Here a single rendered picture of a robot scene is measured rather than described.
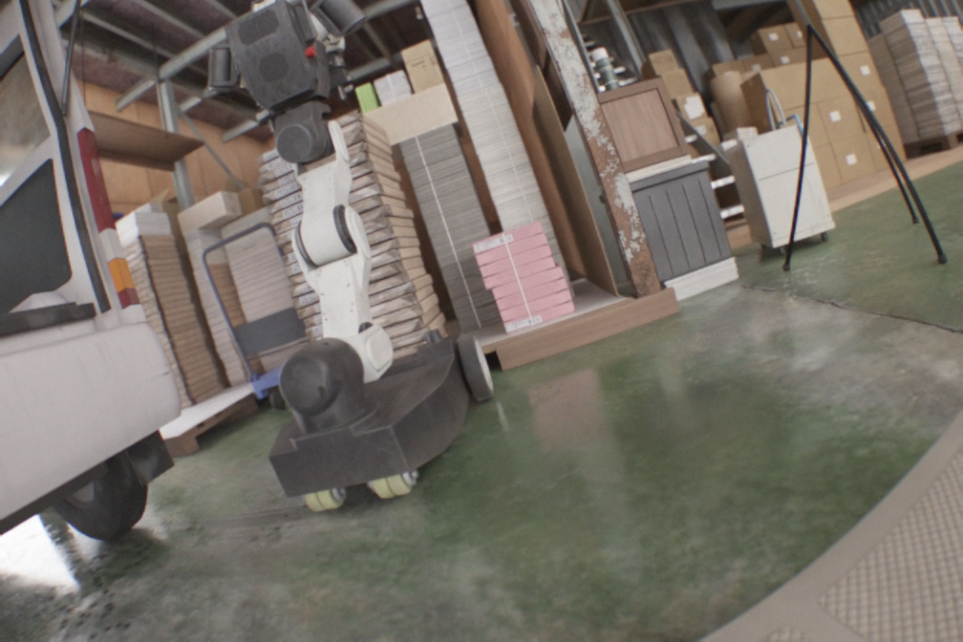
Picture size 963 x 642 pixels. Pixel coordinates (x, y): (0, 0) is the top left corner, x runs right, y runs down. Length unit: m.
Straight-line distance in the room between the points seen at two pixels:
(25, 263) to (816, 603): 1.66
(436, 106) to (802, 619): 2.23
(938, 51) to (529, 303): 4.41
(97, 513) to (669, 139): 2.32
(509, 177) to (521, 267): 0.54
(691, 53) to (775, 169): 4.28
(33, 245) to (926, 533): 1.68
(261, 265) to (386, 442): 2.77
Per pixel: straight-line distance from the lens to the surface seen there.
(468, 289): 2.17
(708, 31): 6.59
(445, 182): 2.19
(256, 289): 3.63
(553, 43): 1.89
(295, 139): 1.37
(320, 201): 1.38
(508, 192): 2.17
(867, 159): 4.41
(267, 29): 1.47
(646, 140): 1.92
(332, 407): 0.96
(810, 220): 2.24
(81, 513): 1.61
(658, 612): 0.57
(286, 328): 2.28
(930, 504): 0.35
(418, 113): 2.29
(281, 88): 1.46
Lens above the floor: 0.42
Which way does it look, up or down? 3 degrees down
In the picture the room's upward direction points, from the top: 19 degrees counter-clockwise
